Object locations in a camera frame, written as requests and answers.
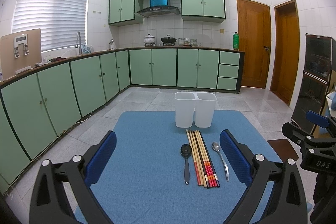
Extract black range hood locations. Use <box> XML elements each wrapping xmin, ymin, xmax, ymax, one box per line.
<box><xmin>137</xmin><ymin>5</ymin><xmax>180</xmax><ymax>18</ymax></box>

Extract black chopstick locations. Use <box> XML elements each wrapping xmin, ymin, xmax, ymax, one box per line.
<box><xmin>198</xmin><ymin>131</ymin><xmax>221</xmax><ymax>188</ymax></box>

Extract blue table mat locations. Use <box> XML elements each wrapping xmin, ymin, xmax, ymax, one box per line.
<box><xmin>74</xmin><ymin>110</ymin><xmax>284</xmax><ymax>224</ymax></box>

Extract silver metal spoon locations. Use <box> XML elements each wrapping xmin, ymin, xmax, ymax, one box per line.
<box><xmin>212</xmin><ymin>141</ymin><xmax>230</xmax><ymax>181</ymax></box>

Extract brown wooden door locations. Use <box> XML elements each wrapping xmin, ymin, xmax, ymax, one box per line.
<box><xmin>270</xmin><ymin>0</ymin><xmax>299</xmax><ymax>105</ymax></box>
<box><xmin>237</xmin><ymin>0</ymin><xmax>271</xmax><ymax>89</ymax></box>

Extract chrome sink faucet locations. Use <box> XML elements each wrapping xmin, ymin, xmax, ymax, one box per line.
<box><xmin>75</xmin><ymin>31</ymin><xmax>82</xmax><ymax>55</ymax></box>

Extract white twin utensil holder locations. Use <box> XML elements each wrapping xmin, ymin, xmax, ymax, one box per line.
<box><xmin>175</xmin><ymin>92</ymin><xmax>217</xmax><ymax>128</ymax></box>

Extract black wok pan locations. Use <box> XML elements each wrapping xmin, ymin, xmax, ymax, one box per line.
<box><xmin>161</xmin><ymin>34</ymin><xmax>177</xmax><ymax>46</ymax></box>

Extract green bottle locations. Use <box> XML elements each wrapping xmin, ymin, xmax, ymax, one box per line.
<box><xmin>233</xmin><ymin>32</ymin><xmax>239</xmax><ymax>50</ymax></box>

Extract cardboard box with labels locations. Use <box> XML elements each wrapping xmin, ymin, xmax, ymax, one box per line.
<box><xmin>1</xmin><ymin>28</ymin><xmax>42</xmax><ymax>80</ymax></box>

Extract white window blinds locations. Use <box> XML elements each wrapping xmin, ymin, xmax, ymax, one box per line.
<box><xmin>12</xmin><ymin>0</ymin><xmax>88</xmax><ymax>52</ymax></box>

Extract red orange patterned chopstick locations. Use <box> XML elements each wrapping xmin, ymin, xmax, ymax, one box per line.
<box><xmin>195</xmin><ymin>131</ymin><xmax>214</xmax><ymax>188</ymax></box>

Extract red-end bamboo chopstick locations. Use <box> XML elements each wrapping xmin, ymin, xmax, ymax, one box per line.
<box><xmin>186</xmin><ymin>129</ymin><xmax>203</xmax><ymax>186</ymax></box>

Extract white cooking pot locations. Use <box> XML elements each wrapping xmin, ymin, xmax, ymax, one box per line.
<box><xmin>143</xmin><ymin>34</ymin><xmax>155</xmax><ymax>47</ymax></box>

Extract black glass oven cabinet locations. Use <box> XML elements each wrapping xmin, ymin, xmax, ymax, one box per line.
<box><xmin>291</xmin><ymin>34</ymin><xmax>333</xmax><ymax>134</ymax></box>

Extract plain bamboo chopstick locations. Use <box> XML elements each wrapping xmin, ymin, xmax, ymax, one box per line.
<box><xmin>193</xmin><ymin>131</ymin><xmax>209</xmax><ymax>188</ymax></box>
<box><xmin>190</xmin><ymin>130</ymin><xmax>206</xmax><ymax>187</ymax></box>

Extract black plastic spoon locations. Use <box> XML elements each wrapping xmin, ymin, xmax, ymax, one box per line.
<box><xmin>180</xmin><ymin>144</ymin><xmax>192</xmax><ymax>185</ymax></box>

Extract brown stool seat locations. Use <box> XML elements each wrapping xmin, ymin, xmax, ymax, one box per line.
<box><xmin>267</xmin><ymin>139</ymin><xmax>299</xmax><ymax>162</ymax></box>

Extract green lower kitchen cabinets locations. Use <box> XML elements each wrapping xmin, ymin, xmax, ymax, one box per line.
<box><xmin>1</xmin><ymin>47</ymin><xmax>244</xmax><ymax>193</ymax></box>

